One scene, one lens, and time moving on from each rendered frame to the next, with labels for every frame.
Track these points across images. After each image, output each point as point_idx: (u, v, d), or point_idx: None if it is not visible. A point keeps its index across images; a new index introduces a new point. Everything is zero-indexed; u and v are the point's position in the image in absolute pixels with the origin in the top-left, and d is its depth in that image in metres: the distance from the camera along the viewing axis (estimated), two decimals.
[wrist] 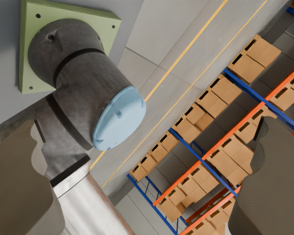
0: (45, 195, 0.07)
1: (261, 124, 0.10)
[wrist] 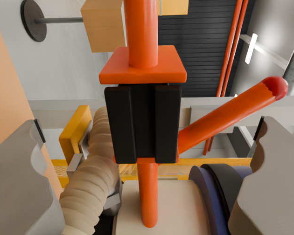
0: (45, 195, 0.07)
1: (261, 124, 0.10)
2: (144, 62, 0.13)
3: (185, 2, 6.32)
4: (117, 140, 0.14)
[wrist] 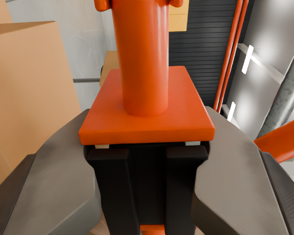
0: (88, 186, 0.07)
1: None
2: (149, 108, 0.08)
3: (185, 19, 6.57)
4: (111, 216, 0.10)
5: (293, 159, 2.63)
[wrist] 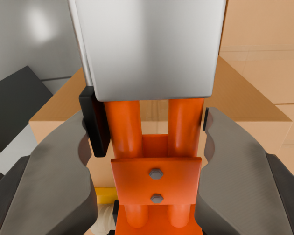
0: (84, 186, 0.07)
1: (206, 115, 0.11)
2: (126, 216, 0.19)
3: None
4: None
5: None
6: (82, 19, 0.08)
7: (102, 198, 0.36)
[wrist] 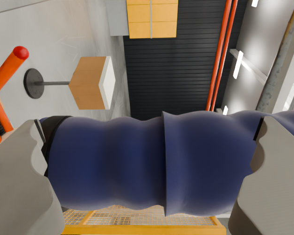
0: (45, 195, 0.07)
1: (261, 124, 0.10)
2: None
3: (174, 26, 6.86)
4: None
5: None
6: None
7: None
